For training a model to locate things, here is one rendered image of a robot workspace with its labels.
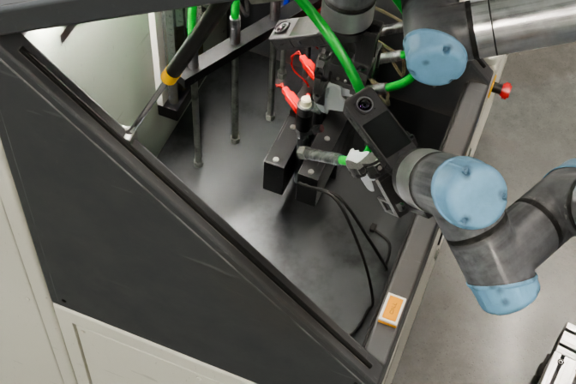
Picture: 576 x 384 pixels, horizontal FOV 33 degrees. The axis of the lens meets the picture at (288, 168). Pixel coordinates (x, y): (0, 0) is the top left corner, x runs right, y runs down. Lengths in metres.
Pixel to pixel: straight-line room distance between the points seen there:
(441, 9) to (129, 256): 0.58
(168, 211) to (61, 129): 0.18
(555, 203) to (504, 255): 0.10
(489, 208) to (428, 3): 0.30
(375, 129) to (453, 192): 0.21
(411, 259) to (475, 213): 0.53
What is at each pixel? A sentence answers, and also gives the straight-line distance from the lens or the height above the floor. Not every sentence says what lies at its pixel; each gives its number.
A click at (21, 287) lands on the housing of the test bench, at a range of 1.73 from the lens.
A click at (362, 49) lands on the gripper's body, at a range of 1.39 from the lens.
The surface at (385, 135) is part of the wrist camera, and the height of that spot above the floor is 1.34.
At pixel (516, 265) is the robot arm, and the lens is 1.11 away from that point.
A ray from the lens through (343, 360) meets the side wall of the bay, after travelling 1.43.
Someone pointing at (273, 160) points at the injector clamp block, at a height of 0.98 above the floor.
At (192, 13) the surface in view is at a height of 1.23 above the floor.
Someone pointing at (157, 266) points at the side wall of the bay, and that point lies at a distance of 1.42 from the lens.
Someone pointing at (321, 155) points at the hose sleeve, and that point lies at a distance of 1.44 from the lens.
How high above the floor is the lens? 2.28
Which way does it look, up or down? 53 degrees down
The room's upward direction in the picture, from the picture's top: 4 degrees clockwise
